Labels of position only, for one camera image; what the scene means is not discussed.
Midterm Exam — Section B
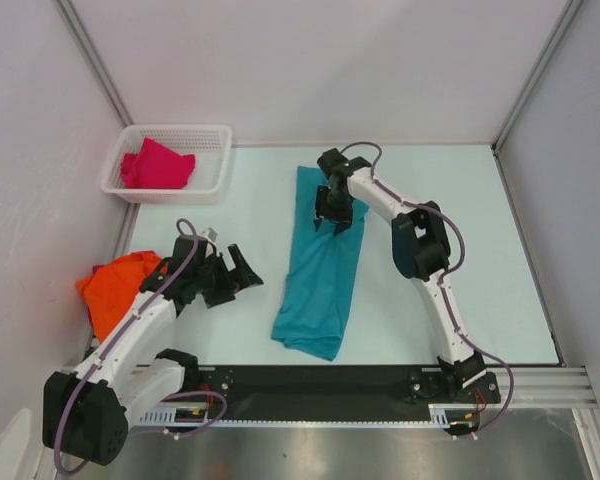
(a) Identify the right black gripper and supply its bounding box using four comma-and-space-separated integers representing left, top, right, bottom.
315, 185, 355, 234

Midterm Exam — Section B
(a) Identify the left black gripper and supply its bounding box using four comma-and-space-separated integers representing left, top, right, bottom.
192, 244, 261, 307

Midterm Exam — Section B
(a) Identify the teal t shirt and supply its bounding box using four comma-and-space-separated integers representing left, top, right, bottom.
271, 167, 368, 361

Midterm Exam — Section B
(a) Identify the white plastic basket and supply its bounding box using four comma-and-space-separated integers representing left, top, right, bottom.
100, 124, 232, 205

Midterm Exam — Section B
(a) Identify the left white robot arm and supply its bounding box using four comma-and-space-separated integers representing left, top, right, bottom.
42, 231, 264, 476

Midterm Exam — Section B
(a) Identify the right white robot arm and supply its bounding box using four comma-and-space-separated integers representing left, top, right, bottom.
314, 148, 487, 401

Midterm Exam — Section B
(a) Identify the orange t shirt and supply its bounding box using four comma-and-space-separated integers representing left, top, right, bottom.
75, 251, 162, 342

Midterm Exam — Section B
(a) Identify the magenta t shirt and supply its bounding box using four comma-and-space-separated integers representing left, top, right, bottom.
120, 138, 196, 190

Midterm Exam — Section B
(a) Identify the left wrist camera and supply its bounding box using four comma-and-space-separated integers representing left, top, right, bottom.
198, 228, 217, 244

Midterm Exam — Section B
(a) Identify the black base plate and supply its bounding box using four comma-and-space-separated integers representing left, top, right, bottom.
182, 365, 501, 423

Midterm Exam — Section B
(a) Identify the white slotted cable duct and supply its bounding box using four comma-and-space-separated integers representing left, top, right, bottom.
134, 404, 478, 431

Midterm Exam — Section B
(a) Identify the aluminium front rail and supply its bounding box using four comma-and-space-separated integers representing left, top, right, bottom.
52, 366, 594, 405

